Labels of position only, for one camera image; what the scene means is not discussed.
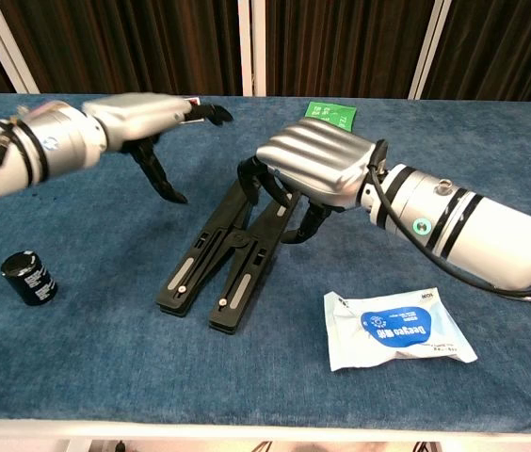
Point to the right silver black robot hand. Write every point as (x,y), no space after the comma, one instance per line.
(317,160)

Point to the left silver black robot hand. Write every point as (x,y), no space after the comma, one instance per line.
(138,115)

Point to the black folding laptop stand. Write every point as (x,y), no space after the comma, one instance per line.
(218,249)

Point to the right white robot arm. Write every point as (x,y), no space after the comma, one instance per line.
(496,230)

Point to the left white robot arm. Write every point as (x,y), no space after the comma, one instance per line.
(35,141)

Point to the green printed packet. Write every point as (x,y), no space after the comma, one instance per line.
(329,110)

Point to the blue red picture card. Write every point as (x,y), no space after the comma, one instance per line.
(193,101)

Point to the white blue wet wipes pack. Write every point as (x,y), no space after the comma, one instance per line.
(397,329)

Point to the small black cylindrical can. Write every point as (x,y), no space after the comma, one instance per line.
(30,280)

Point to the blue table cloth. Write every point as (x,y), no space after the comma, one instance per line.
(152,367)

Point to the white frame post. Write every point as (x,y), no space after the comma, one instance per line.
(251,47)
(428,47)
(4,47)

